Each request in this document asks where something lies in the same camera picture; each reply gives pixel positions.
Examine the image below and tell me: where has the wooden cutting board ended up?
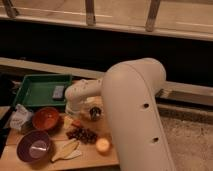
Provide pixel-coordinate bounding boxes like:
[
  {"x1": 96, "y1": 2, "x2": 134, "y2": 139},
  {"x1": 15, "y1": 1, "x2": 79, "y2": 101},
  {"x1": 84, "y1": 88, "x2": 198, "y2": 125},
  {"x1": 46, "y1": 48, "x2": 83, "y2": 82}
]
[{"x1": 0, "y1": 79, "x2": 120, "y2": 171}]

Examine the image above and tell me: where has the white crumpled cloth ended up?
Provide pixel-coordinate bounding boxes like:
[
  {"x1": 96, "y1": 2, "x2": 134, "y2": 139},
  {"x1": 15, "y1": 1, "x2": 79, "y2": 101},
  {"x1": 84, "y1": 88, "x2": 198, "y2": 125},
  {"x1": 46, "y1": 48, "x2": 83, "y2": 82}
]
[{"x1": 10, "y1": 104, "x2": 33, "y2": 130}]

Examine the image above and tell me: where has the yellow round fruit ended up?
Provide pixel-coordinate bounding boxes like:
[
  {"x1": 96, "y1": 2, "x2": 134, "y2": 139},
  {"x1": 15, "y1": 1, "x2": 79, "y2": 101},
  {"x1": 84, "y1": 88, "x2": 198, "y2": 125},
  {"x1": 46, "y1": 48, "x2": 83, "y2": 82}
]
[{"x1": 95, "y1": 138, "x2": 110, "y2": 155}]

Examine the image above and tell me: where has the grey sponge block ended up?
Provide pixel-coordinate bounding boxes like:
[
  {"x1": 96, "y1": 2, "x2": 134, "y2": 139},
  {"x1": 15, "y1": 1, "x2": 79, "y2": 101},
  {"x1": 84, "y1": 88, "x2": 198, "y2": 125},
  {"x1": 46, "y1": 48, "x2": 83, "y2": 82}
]
[{"x1": 52, "y1": 85, "x2": 65, "y2": 100}]

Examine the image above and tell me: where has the small metal cup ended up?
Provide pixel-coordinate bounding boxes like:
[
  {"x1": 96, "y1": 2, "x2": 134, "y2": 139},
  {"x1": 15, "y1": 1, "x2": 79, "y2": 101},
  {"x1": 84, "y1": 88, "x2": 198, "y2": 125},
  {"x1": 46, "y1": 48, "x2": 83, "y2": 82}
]
[{"x1": 89, "y1": 106, "x2": 102, "y2": 121}]

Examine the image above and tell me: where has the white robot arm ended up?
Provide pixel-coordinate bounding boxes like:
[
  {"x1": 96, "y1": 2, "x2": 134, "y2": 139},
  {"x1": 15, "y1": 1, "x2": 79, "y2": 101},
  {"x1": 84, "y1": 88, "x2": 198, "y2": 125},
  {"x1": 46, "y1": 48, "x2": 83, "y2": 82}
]
[{"x1": 65, "y1": 58, "x2": 176, "y2": 171}]

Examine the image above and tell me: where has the orange red pepper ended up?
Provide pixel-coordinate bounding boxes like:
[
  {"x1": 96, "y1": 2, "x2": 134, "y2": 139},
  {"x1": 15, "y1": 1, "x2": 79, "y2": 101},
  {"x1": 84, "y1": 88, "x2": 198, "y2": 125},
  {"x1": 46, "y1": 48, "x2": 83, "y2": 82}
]
[{"x1": 71, "y1": 120, "x2": 82, "y2": 128}]

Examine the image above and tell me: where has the yellow banana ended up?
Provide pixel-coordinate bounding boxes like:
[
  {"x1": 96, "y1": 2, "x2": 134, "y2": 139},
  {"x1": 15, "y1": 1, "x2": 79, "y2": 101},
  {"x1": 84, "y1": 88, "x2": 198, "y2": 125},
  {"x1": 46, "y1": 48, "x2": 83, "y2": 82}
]
[{"x1": 51, "y1": 139, "x2": 79, "y2": 162}]

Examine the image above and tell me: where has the orange bowl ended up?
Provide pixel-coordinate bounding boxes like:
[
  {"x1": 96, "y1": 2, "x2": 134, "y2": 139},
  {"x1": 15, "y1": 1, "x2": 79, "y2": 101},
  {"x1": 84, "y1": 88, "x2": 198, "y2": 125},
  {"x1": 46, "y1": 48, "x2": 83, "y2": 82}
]
[{"x1": 32, "y1": 107, "x2": 60, "y2": 131}]

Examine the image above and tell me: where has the green plastic tray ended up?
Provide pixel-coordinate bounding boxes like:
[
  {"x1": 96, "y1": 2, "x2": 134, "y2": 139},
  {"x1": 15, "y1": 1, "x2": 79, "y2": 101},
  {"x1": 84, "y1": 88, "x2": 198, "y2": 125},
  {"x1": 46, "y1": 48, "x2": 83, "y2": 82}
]
[{"x1": 13, "y1": 74, "x2": 72, "y2": 108}]

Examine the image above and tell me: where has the bunch of dark grapes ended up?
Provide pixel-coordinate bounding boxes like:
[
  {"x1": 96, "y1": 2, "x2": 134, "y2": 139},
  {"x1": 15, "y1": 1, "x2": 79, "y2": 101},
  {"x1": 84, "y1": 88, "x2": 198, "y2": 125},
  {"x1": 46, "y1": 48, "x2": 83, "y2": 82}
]
[{"x1": 66, "y1": 127, "x2": 98, "y2": 144}]

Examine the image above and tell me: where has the purple bowl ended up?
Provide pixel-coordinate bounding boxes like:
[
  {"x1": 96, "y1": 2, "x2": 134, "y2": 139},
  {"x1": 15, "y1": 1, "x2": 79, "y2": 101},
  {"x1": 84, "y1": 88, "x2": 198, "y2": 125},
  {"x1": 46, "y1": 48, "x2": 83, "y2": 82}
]
[{"x1": 16, "y1": 130, "x2": 52, "y2": 163}]

